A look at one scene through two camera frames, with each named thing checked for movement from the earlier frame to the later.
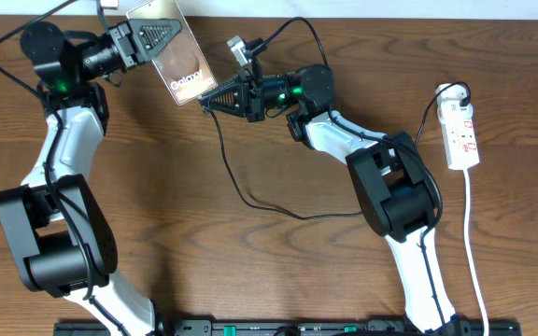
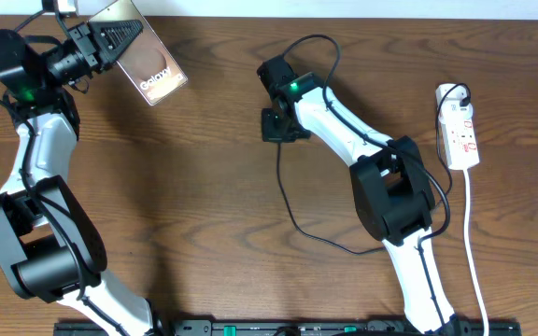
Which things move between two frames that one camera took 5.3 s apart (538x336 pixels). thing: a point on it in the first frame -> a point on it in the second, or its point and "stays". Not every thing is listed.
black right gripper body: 276,92 -> 273,129
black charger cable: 313,216 -> 374,250
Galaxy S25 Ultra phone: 180,64 -> 145,59
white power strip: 460,145 stays
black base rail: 286,328 stays
